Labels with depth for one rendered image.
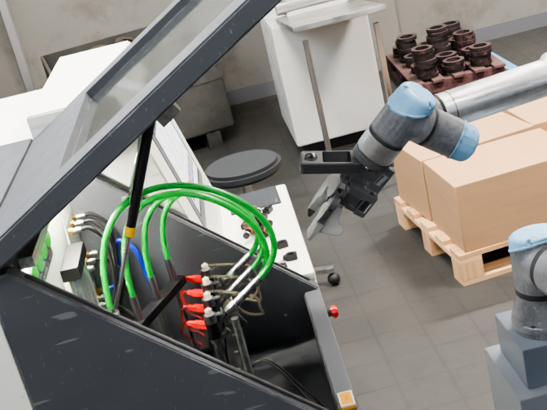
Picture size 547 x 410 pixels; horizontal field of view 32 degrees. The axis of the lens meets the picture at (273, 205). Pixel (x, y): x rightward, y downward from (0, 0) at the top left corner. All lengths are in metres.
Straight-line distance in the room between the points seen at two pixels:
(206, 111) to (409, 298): 3.03
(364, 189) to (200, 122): 5.15
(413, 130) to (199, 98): 5.21
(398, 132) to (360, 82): 4.53
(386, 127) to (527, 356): 0.68
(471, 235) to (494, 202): 0.17
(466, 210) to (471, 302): 0.40
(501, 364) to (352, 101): 4.15
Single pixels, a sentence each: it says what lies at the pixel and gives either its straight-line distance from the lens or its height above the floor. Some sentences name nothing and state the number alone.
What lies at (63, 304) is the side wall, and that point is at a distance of 1.70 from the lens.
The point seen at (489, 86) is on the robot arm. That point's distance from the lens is 1.94.
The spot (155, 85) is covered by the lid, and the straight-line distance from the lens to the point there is 1.56.
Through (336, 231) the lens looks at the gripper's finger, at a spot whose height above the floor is 1.31.
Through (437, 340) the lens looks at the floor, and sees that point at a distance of 3.97.
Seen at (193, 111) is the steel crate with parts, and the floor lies 0.31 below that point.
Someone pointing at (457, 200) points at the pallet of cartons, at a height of 0.41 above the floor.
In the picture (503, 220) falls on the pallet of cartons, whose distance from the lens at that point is 4.29.
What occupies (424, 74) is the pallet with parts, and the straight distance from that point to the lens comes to 7.07.
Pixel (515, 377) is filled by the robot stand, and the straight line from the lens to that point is 2.24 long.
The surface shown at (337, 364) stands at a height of 0.95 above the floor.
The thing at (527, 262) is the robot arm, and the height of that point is 1.09.
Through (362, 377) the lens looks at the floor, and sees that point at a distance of 3.82.
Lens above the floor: 2.04
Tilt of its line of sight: 21 degrees down
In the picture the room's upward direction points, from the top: 14 degrees counter-clockwise
